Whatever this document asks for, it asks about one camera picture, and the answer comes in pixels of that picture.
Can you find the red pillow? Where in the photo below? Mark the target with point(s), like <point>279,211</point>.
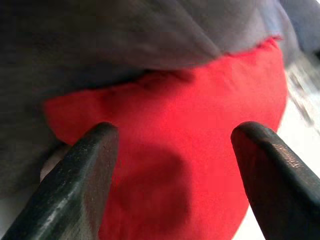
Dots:
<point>187,105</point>

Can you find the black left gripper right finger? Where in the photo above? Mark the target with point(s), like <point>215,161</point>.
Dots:
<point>280,190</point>

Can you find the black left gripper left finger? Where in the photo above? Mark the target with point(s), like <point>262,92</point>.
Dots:
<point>65,190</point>

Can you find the grey two-seat fabric sofa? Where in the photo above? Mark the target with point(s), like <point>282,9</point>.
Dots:
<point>112,37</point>

